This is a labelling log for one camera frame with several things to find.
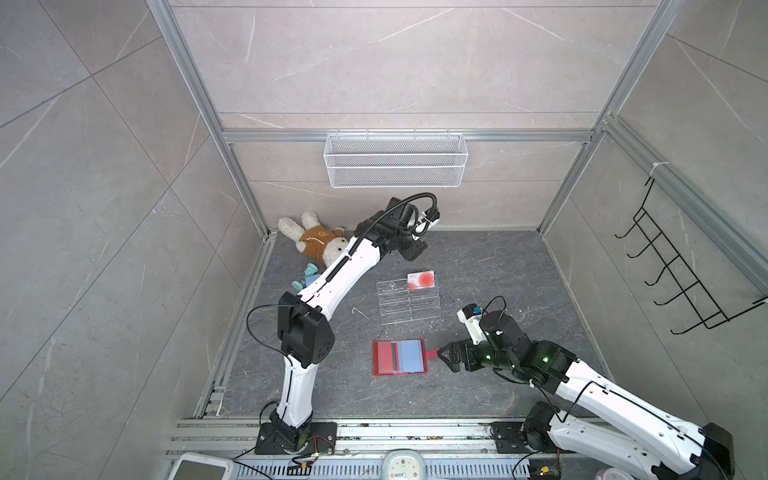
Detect white round device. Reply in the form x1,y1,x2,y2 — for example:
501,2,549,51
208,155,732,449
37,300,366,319
380,449,428,480

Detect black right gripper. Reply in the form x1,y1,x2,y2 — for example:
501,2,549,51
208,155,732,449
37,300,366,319
436,336,517,372

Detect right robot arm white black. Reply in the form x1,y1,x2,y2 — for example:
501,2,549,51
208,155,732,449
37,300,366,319
436,304,736,479

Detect white wire mesh basket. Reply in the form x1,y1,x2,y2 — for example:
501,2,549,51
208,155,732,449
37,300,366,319
323,135,469,189

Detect vertical aluminium corner post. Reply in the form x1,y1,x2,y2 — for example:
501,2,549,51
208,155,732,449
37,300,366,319
537,0,685,238

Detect red leather card holder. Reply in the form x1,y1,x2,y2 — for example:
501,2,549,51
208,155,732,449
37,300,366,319
373,339,438,376

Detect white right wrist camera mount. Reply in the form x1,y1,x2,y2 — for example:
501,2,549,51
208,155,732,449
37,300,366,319
457,303,486,345

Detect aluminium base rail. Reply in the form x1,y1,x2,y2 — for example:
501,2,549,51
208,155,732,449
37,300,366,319
161,416,667,480

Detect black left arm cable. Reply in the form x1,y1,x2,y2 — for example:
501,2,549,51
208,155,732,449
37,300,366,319
353,192,438,253

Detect blue toy camera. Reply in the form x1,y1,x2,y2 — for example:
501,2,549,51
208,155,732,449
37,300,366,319
304,274,320,287

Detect white card red circle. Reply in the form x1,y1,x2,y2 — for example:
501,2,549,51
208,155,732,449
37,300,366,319
407,271,435,291

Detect teal toy piece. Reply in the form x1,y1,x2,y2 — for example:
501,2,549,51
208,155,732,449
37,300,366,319
291,263,320,292

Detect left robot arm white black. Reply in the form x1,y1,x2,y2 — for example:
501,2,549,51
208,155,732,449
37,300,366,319
269,192,440,452

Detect white teddy bear brown shirt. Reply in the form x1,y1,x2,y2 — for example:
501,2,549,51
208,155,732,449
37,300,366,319
278,211,348,267

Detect right wall aluminium rail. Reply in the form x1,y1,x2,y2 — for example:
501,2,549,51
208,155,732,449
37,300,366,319
603,115,767,293

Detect horizontal aluminium wall rail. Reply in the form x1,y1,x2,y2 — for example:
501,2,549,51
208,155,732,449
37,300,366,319
223,128,594,143

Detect black wire hook rack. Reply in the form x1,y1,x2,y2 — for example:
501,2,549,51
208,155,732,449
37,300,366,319
614,177,767,336

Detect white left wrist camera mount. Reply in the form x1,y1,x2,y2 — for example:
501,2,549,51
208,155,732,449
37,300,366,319
412,207,440,237

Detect white tablet corner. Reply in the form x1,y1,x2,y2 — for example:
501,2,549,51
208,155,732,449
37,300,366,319
169,452,237,480

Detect left aluminium corner post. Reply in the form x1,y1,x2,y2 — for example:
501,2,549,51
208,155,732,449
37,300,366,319
147,0,270,239

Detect white plastic card sleeves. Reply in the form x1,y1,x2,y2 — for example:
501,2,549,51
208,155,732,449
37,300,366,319
397,340,427,374

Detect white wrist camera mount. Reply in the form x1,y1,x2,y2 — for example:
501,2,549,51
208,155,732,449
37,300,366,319
457,303,486,345
412,207,440,237

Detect clear acrylic tiered card stand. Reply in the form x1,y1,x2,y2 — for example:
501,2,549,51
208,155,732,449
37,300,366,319
377,271,441,325

